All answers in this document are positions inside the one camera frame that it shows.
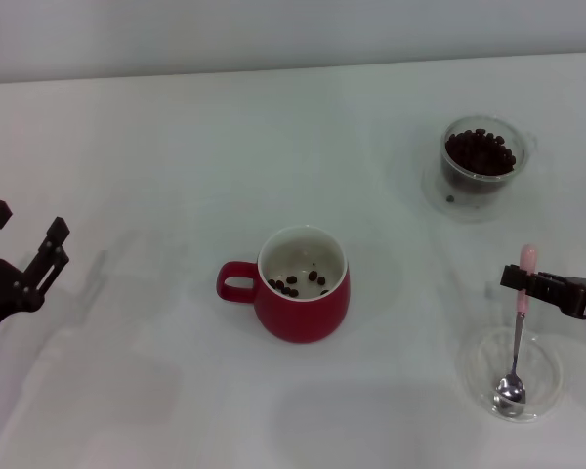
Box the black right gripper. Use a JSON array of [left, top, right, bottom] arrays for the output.
[[499, 264, 586, 323]]

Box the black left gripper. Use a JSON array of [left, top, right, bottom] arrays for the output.
[[0, 199, 71, 353]]

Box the pink-handled metal spoon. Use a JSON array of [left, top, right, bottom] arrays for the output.
[[491, 243, 538, 417]]

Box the small coffee bean clump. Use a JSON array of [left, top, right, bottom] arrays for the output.
[[267, 270, 331, 299]]

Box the red ceramic mug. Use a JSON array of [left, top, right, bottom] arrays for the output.
[[216, 224, 352, 345]]

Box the double-walled clear glass cup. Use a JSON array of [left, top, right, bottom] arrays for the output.
[[421, 114, 539, 225]]

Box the coffee bean heap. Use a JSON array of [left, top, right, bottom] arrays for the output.
[[443, 128, 517, 177]]

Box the shallow clear glass dish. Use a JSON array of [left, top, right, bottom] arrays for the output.
[[458, 325, 565, 424]]

